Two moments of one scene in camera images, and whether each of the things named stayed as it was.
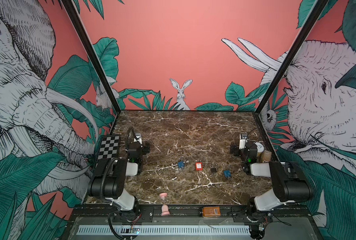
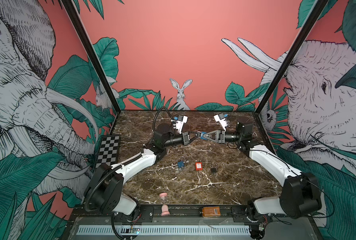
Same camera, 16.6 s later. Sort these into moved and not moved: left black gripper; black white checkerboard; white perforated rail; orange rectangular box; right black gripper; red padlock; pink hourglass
Moved: left black gripper; right black gripper
Not moved: orange rectangular box; pink hourglass; red padlock; white perforated rail; black white checkerboard
